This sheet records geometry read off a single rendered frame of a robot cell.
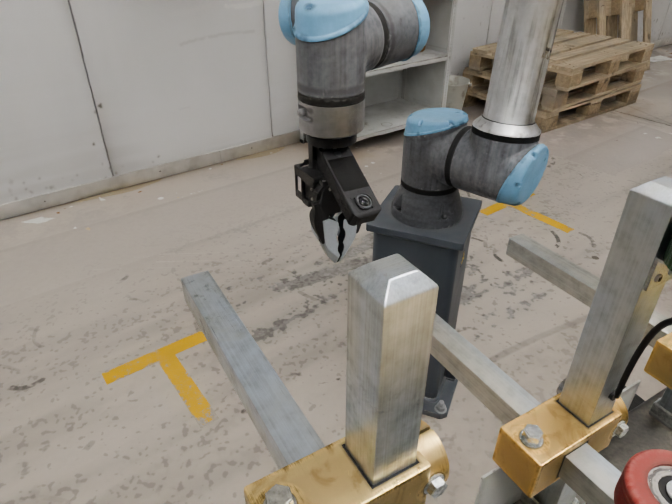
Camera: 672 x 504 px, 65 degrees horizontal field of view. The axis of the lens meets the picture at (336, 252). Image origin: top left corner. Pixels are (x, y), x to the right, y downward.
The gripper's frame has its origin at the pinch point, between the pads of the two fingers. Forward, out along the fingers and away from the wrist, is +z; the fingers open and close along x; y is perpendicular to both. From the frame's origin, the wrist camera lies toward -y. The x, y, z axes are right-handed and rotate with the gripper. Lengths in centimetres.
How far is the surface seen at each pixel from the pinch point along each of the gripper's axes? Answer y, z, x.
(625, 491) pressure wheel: -49, -8, 4
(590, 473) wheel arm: -45.8, -3.6, 2.0
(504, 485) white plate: -38.9, 6.6, 2.9
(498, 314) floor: 41, 83, -96
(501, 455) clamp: -39.4, -1.5, 5.9
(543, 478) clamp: -43.4, -2.1, 4.8
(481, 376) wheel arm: -32.2, -3.6, 1.9
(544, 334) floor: 24, 83, -102
